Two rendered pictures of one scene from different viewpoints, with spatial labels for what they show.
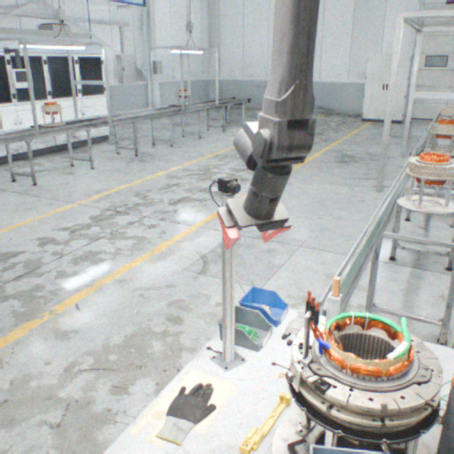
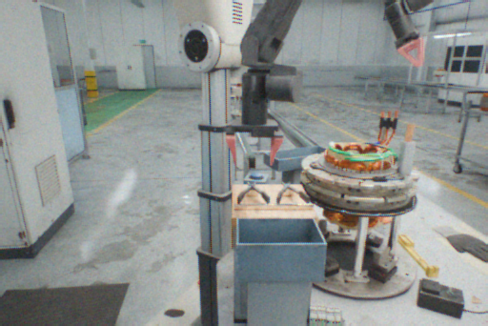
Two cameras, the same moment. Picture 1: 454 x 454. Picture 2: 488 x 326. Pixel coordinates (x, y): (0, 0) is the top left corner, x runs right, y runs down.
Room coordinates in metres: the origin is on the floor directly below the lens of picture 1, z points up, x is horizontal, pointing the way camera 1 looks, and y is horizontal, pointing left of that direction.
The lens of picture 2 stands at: (1.38, -1.08, 1.39)
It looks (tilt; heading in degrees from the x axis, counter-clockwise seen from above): 18 degrees down; 147
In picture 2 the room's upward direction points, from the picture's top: straight up
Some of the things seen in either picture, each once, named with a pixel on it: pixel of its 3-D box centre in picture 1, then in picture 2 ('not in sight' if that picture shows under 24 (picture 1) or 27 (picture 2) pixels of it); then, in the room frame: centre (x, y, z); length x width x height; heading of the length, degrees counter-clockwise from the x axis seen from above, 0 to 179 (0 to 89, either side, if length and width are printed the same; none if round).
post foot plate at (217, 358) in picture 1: (228, 359); not in sight; (1.19, 0.00, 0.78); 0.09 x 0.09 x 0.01; 38
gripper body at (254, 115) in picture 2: not in sight; (254, 114); (0.79, -0.67, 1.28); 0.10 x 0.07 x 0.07; 58
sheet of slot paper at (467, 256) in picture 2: (186, 406); (472, 245); (0.98, 0.12, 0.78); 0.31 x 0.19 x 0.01; 153
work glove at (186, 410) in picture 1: (188, 407); (467, 242); (0.97, 0.11, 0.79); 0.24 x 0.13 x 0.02; 153
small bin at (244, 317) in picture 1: (246, 327); not in sight; (1.32, -0.06, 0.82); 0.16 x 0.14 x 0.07; 62
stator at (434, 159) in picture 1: (433, 168); not in sight; (2.83, -1.36, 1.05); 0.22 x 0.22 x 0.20
